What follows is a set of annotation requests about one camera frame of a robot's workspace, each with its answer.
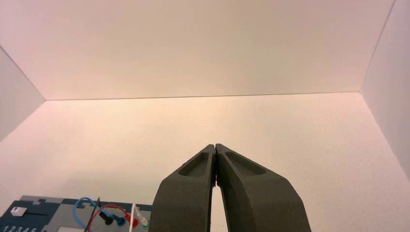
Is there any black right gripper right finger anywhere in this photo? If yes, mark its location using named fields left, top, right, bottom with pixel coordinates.
left=216, top=143, right=312, bottom=232

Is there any blue jumper cable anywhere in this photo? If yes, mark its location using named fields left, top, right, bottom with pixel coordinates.
left=72, top=197, right=126, bottom=227

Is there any white slider knob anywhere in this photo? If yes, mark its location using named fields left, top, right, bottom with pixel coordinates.
left=10, top=206, right=27, bottom=218

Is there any dark blue grey control box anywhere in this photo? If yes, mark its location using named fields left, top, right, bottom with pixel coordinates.
left=0, top=195, right=153, bottom=232

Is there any black jumper cable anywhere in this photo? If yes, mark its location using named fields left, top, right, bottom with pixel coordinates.
left=84, top=197, right=115, bottom=232

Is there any white jumper cable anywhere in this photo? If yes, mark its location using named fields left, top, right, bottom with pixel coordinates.
left=129, top=203, right=150, bottom=232

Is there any red jumper cable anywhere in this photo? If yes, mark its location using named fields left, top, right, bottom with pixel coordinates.
left=86, top=204, right=139, bottom=232

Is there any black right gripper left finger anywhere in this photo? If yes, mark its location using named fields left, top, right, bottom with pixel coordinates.
left=150, top=144, right=216, bottom=232

